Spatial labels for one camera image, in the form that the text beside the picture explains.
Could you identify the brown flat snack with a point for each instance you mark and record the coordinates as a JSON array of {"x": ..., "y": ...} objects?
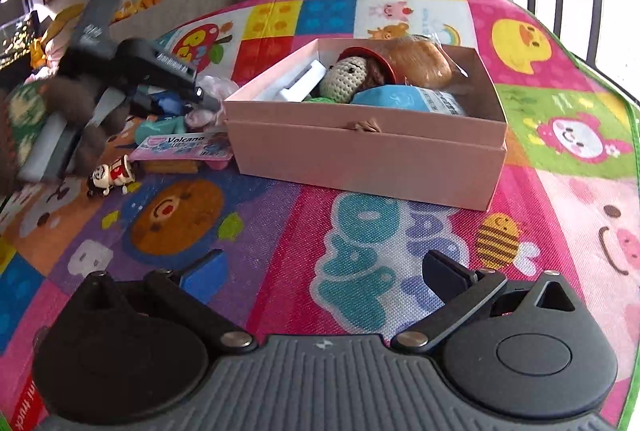
[{"x": 172, "y": 166}]

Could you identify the colourful cartoon play mat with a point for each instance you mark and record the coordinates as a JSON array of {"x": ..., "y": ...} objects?
[{"x": 310, "y": 236}]

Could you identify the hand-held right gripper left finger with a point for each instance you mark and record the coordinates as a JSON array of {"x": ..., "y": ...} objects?
[{"x": 206, "y": 273}]

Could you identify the person's left forearm brown sleeve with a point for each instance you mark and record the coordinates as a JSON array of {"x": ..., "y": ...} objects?
[{"x": 85, "y": 121}]

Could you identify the blue tissue packet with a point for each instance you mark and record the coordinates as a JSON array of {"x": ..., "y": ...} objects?
[{"x": 410, "y": 100}]

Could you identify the black white red figurine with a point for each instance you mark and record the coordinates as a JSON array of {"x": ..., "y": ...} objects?
[{"x": 112, "y": 176}]

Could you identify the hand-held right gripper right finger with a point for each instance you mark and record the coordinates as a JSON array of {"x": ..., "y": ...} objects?
[{"x": 441, "y": 272}]

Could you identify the white power adapter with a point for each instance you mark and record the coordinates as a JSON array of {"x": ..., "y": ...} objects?
[{"x": 300, "y": 81}]

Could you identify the row of yellow plush toys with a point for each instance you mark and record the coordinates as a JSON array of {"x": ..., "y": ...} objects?
[{"x": 137, "y": 5}]

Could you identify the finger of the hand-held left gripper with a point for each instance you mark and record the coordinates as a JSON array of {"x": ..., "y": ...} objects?
[{"x": 175, "y": 101}]

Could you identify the bread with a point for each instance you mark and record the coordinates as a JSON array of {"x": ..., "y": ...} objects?
[{"x": 420, "y": 63}]

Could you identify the glass display cabinet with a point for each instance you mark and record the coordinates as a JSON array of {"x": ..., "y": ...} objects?
[{"x": 15, "y": 31}]

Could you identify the pink cardboard box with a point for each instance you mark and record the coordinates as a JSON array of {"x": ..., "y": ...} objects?
[{"x": 370, "y": 156}]

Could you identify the crochet doll with red hat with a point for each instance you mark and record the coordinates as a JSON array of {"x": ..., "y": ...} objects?
[{"x": 350, "y": 76}]

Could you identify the plush toys by wall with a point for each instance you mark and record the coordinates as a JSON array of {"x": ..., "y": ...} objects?
[{"x": 55, "y": 31}]

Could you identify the pink printed card packet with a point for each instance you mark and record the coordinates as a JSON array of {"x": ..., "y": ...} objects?
[{"x": 185, "y": 147}]

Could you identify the pink plastic bag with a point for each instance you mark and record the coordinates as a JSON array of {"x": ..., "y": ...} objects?
[{"x": 215, "y": 98}]

